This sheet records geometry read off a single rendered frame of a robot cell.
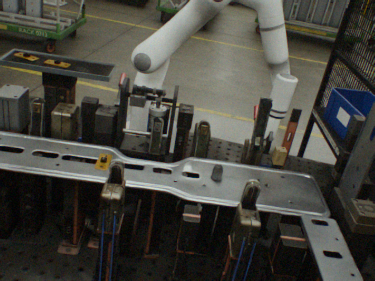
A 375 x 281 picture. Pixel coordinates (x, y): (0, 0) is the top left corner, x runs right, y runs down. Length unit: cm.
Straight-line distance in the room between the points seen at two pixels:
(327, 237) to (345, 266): 10
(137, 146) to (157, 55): 39
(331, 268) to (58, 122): 89
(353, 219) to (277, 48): 68
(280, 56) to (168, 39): 42
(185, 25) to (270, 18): 31
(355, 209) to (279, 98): 59
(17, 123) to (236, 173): 71
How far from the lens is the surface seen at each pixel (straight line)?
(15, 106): 137
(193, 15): 157
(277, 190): 125
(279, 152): 133
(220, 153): 198
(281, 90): 160
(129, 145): 140
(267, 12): 153
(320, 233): 115
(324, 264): 106
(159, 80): 174
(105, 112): 135
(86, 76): 142
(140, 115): 175
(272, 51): 156
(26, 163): 123
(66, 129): 135
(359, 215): 118
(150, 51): 160
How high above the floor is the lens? 167
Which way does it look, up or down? 28 degrees down
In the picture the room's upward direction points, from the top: 10 degrees clockwise
